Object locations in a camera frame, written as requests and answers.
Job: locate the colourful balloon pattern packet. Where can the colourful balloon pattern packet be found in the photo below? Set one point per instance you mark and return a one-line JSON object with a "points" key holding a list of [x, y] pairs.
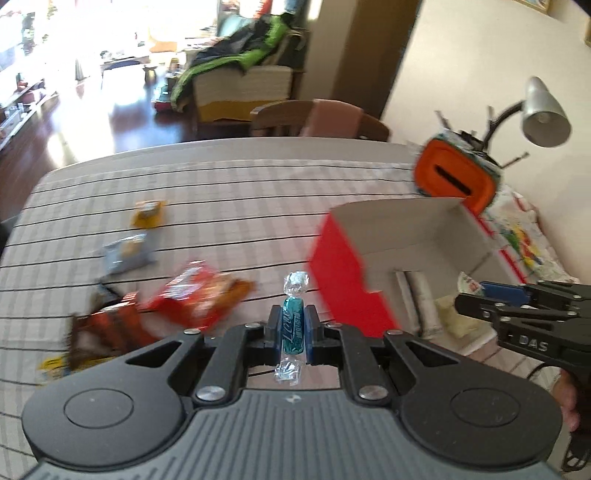
{"points": [[526, 230]]}

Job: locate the red cardboard box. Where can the red cardboard box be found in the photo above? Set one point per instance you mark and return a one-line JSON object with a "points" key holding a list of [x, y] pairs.
{"points": [[341, 263]]}

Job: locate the person's right hand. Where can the person's right hand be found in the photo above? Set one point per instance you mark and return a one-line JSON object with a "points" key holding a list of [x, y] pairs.
{"points": [[569, 406]]}

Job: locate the bright red snack packet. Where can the bright red snack packet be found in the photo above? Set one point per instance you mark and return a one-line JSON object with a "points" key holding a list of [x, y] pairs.
{"points": [[198, 295]]}

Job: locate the grey desk lamp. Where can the grey desk lamp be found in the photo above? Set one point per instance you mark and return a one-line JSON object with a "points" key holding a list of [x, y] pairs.
{"points": [[544, 108]]}

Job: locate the small yellow snack packet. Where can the small yellow snack packet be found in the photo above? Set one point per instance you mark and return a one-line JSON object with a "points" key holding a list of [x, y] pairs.
{"points": [[147, 214]]}

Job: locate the checked tablecloth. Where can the checked tablecloth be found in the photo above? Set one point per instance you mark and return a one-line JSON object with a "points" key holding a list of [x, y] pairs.
{"points": [[231, 194]]}

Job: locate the low tv cabinet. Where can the low tv cabinet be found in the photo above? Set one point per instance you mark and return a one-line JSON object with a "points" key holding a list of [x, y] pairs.
{"points": [[23, 115]]}

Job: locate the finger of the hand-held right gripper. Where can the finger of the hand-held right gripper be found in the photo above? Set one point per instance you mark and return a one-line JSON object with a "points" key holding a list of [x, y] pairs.
{"points": [[475, 305], [505, 293]]}

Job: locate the orange green tissue box holder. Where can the orange green tissue box holder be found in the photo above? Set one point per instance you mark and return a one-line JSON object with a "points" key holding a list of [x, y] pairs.
{"points": [[455, 177]]}

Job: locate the white rolled packet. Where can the white rolled packet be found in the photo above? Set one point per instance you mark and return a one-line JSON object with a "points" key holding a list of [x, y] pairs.
{"points": [[415, 300]]}

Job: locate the dark red snack packet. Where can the dark red snack packet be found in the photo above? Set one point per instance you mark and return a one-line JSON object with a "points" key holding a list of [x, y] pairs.
{"points": [[104, 330]]}

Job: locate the beige armchair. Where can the beige armchair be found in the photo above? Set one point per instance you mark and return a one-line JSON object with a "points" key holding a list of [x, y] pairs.
{"points": [[249, 92]]}

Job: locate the wooden chair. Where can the wooden chair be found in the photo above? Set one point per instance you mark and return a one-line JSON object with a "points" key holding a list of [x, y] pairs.
{"points": [[277, 120]]}

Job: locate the white green packet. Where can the white green packet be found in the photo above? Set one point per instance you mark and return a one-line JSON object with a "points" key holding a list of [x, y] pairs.
{"points": [[468, 282]]}

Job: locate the grey blue snack packet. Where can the grey blue snack packet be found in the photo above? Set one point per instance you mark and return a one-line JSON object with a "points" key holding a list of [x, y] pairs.
{"points": [[127, 254]]}

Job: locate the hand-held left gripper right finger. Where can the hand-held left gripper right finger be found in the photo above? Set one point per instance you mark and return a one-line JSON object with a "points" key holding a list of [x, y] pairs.
{"points": [[311, 332]]}

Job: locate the teal candy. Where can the teal candy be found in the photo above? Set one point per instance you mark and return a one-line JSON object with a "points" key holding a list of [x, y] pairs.
{"points": [[291, 333]]}

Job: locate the pale yellow packet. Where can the pale yellow packet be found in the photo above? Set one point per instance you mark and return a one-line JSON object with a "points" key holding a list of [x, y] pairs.
{"points": [[455, 318]]}

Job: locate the coffee table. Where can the coffee table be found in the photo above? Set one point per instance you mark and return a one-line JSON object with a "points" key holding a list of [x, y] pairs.
{"points": [[124, 63]]}

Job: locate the yellow cartoon snack packet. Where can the yellow cartoon snack packet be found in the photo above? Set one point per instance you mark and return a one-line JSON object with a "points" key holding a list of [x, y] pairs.
{"points": [[51, 365]]}

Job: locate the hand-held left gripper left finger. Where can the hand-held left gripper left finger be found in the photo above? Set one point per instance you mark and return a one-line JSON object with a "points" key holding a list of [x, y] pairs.
{"points": [[273, 330]]}

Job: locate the green black jacket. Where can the green black jacket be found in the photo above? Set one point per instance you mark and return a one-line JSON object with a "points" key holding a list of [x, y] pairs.
{"points": [[217, 60]]}

